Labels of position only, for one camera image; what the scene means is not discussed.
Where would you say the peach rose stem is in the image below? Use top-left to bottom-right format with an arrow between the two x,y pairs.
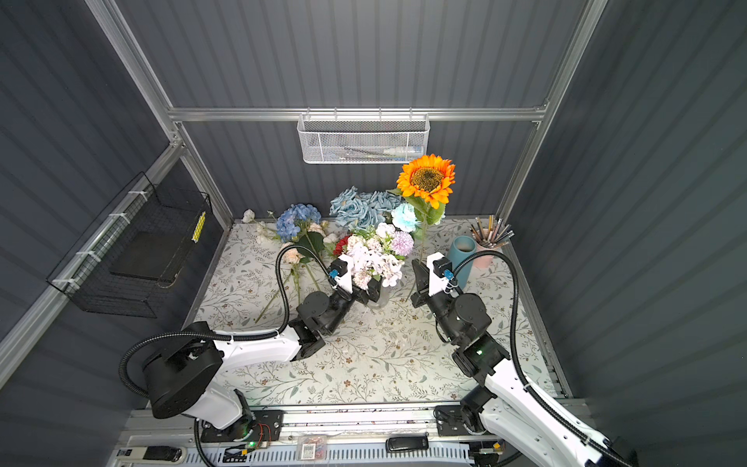
251,248 -> 322,327

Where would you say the teal ceramic vase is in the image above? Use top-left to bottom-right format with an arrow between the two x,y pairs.
447,235 -> 477,290

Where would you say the red gerbera flower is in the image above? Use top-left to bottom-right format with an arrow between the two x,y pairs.
333,235 -> 350,257

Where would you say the white pink flower bunch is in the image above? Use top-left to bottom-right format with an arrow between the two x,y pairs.
344,223 -> 414,290

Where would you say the blue hydrangea flower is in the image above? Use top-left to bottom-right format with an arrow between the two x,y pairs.
275,204 -> 322,242

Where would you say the dusty blue rose bunch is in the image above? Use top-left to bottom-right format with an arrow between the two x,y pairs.
329,186 -> 404,230

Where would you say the orange gerbera flower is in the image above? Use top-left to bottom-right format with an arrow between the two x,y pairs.
392,155 -> 456,261

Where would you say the clear glass vase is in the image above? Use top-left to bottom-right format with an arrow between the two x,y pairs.
367,287 -> 392,309

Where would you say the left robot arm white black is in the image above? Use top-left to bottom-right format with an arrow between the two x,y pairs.
118,255 -> 382,429

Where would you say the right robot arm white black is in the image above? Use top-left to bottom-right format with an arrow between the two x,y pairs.
410,253 -> 637,466

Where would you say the pink pencil cup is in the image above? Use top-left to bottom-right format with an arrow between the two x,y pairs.
473,241 -> 500,270

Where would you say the floral patterned table mat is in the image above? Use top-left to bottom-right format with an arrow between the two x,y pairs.
196,222 -> 559,406

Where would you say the black remote device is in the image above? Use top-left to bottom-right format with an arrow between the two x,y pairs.
385,435 -> 429,453

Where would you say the white marker in basket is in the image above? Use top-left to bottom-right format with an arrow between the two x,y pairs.
344,146 -> 424,161

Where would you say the white power strip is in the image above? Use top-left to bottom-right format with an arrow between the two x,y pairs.
115,446 -> 187,464

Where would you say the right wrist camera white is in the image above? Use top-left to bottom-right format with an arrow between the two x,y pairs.
426,252 -> 455,297

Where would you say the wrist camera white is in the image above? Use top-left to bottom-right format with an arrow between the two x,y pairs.
426,252 -> 455,297
328,255 -> 353,296

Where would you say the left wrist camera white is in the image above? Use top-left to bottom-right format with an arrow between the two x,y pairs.
328,255 -> 353,296

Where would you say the white wire mesh basket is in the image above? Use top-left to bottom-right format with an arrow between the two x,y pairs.
297,112 -> 431,165

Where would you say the black wire basket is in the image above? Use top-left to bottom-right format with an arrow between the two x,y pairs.
47,172 -> 212,318

